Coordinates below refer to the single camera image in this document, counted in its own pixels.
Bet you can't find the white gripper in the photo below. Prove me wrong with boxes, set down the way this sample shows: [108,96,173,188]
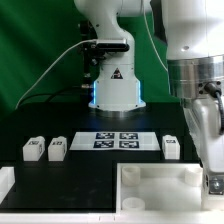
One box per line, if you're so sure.
[183,96,224,175]

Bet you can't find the white square tabletop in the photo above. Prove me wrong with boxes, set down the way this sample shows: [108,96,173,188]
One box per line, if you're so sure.
[116,163,202,213]

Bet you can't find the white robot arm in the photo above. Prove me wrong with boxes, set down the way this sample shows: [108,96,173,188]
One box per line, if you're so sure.
[74,0,224,176]

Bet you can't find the white marker sheet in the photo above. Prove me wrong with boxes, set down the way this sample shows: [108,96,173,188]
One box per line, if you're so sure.
[70,132,160,151]

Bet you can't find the white left obstacle block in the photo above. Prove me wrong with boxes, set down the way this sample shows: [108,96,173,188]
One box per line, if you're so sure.
[0,167,15,204]

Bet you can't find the white front rail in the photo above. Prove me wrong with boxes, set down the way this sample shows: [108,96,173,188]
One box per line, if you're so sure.
[0,212,224,224]

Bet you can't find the black rear camera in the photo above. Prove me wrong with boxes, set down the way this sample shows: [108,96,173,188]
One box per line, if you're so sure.
[78,20,130,78]

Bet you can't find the white camera cable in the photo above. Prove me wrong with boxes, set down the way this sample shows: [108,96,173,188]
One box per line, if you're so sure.
[15,0,171,110]

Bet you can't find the black base cables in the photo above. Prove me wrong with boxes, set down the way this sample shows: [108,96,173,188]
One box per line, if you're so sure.
[15,85,91,109]

